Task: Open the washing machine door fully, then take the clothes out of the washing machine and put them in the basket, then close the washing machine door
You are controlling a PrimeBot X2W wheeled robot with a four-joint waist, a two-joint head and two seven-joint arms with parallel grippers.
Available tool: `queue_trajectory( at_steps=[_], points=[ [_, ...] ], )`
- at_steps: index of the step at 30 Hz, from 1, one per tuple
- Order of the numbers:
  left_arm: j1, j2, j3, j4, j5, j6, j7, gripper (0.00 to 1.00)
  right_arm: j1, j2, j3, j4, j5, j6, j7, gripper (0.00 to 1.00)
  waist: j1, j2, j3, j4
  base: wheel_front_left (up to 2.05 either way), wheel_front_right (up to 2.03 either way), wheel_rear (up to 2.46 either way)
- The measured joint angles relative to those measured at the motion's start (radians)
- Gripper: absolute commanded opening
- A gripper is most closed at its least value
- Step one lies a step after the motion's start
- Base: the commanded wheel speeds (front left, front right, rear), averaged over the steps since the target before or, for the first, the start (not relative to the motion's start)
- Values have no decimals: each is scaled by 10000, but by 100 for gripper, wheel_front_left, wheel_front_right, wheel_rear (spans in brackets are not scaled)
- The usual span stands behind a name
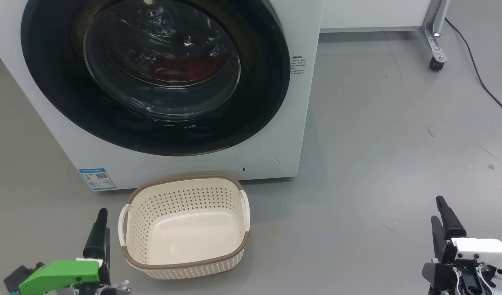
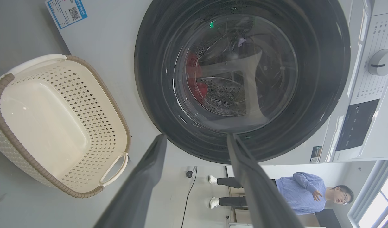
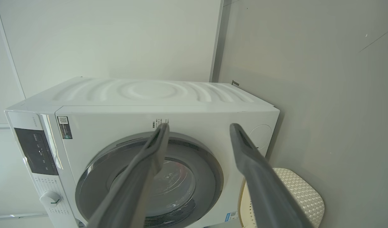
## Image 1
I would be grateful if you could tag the red and white garment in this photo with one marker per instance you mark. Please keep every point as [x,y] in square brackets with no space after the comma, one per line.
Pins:
[173,70]

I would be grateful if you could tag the white front-load washing machine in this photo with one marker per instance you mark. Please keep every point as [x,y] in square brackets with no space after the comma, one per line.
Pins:
[185,168]

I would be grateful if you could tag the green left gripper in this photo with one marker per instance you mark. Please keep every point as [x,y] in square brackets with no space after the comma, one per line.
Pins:
[58,276]

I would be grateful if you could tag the washing machine glass door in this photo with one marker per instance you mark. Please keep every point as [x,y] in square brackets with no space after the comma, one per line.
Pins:
[259,82]

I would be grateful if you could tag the blue energy label sticker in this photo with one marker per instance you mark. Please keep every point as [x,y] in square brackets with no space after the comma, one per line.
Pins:
[97,179]

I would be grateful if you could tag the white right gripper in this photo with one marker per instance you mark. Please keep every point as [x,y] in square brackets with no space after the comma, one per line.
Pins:
[484,252]

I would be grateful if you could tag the round drain filter cover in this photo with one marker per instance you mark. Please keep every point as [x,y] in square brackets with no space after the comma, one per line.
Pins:
[261,167]

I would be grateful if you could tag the small text sticker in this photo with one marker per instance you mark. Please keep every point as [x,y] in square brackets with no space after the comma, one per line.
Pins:
[298,64]

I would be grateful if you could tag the metal leg with caster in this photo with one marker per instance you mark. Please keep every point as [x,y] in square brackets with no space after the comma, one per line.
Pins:
[434,32]

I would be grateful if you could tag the cream perforated basket brown rim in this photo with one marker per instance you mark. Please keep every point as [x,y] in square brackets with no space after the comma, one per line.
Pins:
[185,229]

